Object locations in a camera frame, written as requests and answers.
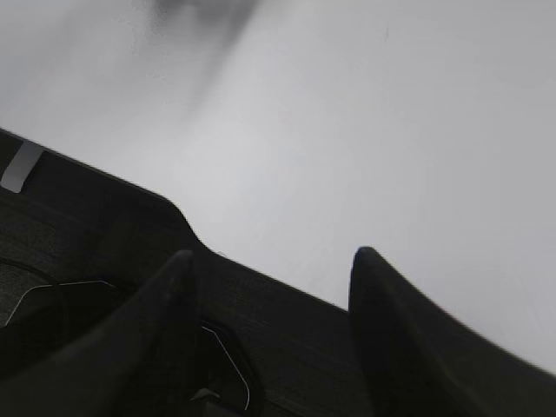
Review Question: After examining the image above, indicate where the grey tape strip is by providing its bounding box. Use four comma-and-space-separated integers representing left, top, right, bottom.
1, 141, 45, 194

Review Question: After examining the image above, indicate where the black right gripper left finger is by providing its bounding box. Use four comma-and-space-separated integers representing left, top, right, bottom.
1, 251, 199, 416

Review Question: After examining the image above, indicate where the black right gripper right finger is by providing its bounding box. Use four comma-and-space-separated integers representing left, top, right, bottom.
348, 247, 555, 416

